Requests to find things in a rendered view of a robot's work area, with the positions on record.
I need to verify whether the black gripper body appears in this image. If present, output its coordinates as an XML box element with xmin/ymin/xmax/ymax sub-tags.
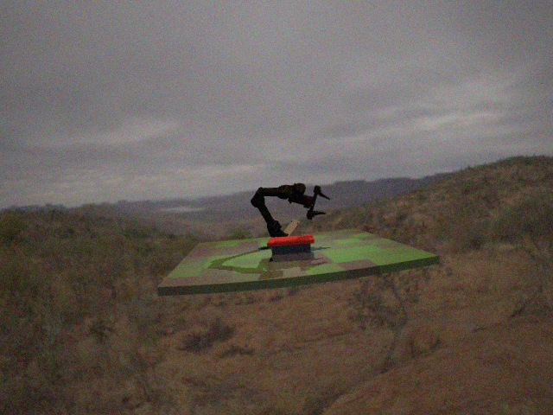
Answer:
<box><xmin>301</xmin><ymin>185</ymin><xmax>321</xmax><ymax>220</ymax></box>

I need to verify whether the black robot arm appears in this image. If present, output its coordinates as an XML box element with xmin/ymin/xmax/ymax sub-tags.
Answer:
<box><xmin>251</xmin><ymin>183</ymin><xmax>306</xmax><ymax>238</ymax></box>

